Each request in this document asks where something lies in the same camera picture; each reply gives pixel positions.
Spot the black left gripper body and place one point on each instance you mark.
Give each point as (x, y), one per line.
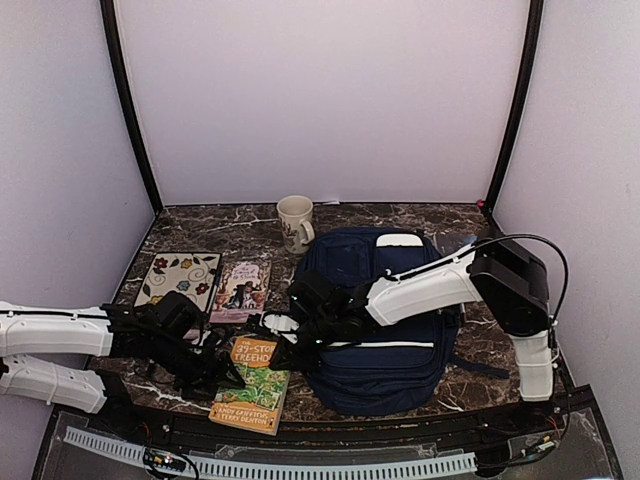
(188, 371)

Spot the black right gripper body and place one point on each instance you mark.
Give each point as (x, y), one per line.
(322, 326)

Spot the orange 39-Storey Treehouse book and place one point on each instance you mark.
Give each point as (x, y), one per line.
(259, 405)

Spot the pink Taming of Shrew book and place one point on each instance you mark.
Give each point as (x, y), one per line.
(242, 291)

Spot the navy blue student backpack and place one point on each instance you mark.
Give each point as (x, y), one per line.
(398, 368)

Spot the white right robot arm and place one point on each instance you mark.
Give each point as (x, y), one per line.
(374, 315)

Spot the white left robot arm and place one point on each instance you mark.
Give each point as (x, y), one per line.
(29, 333)

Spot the blue pen beside plate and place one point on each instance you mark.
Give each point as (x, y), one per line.
(216, 282)

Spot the cream seashell mug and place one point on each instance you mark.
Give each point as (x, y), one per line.
(295, 213)

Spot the dark blue hardcover book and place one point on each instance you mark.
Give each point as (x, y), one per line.
(448, 243)

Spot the black front table rail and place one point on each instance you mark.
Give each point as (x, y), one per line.
(163, 428)

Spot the white cable duct strip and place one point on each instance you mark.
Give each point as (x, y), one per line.
(165, 464)

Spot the black right frame post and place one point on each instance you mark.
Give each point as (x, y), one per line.
(526, 65)

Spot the black frame post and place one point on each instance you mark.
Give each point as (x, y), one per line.
(128, 109)
(526, 65)

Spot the black left frame post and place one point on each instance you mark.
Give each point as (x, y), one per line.
(128, 109)

